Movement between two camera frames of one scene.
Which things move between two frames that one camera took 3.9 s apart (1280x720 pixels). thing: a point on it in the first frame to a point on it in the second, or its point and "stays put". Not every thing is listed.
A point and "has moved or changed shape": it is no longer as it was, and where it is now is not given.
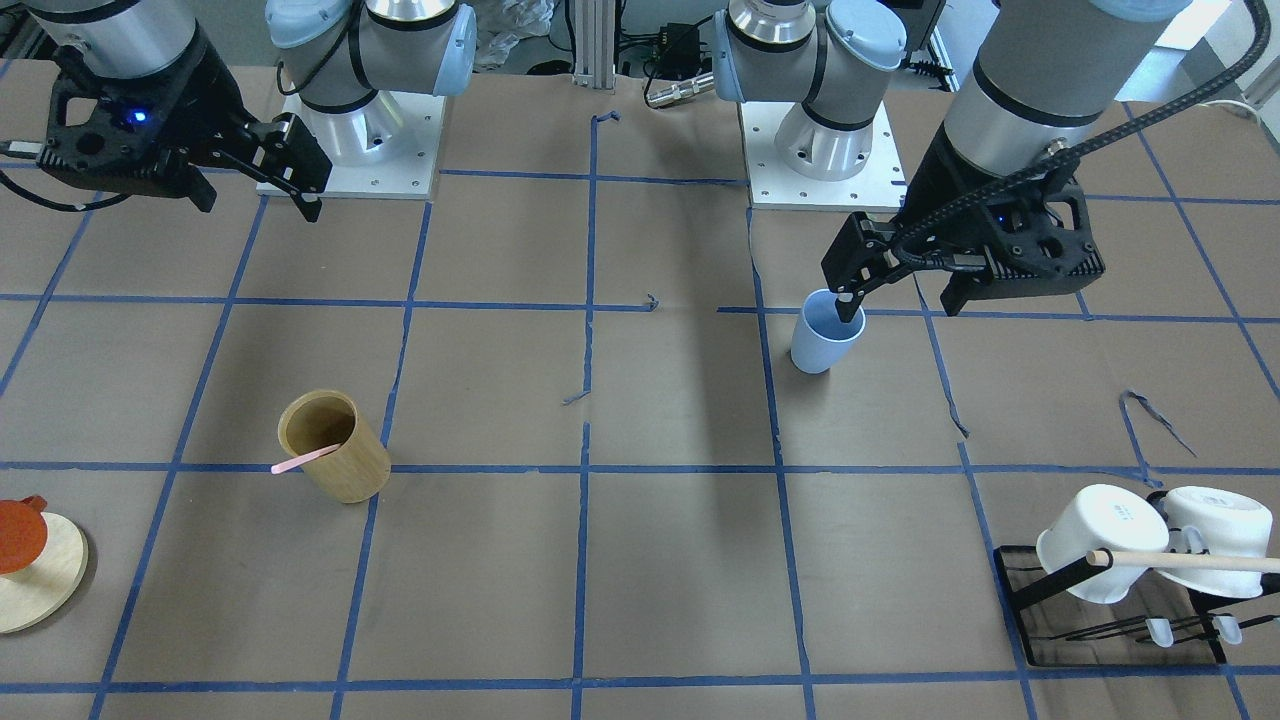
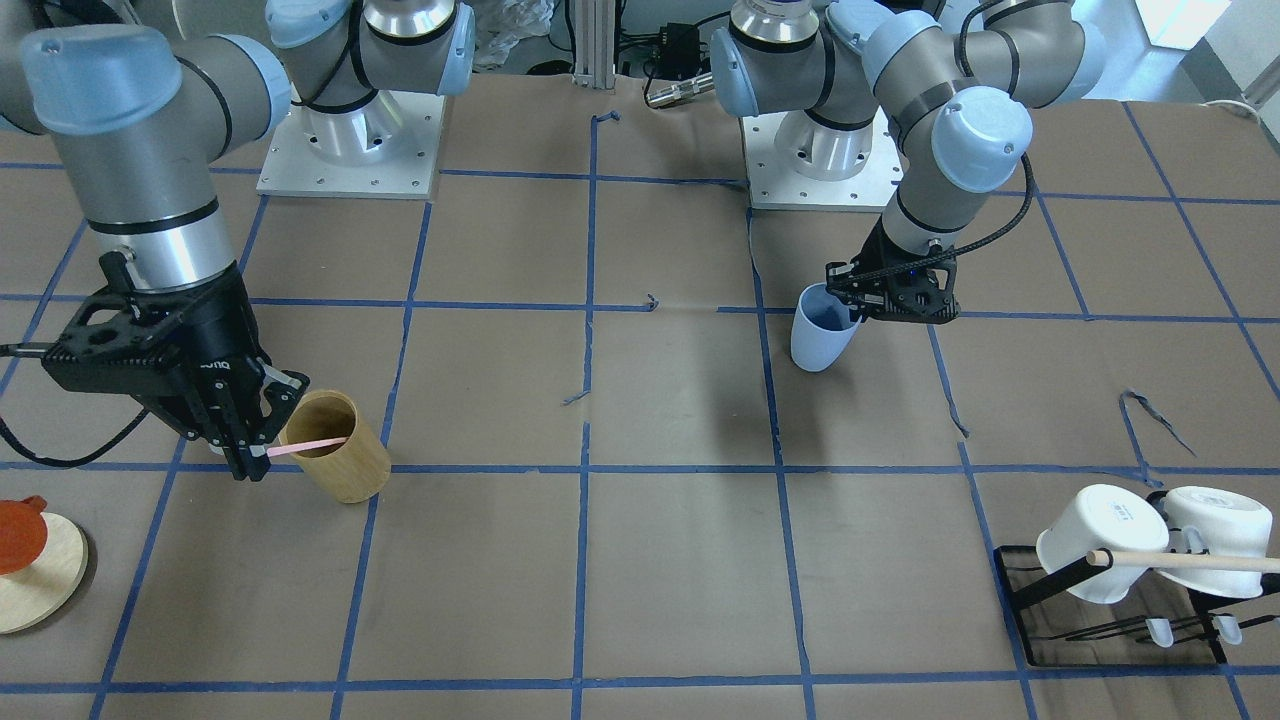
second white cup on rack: (1223, 522) stays put
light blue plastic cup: (822, 338) stays put
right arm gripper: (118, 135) to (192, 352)
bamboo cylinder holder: (358, 471) stays put
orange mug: (23, 532) stays put
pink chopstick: (304, 458) has moved or changed shape
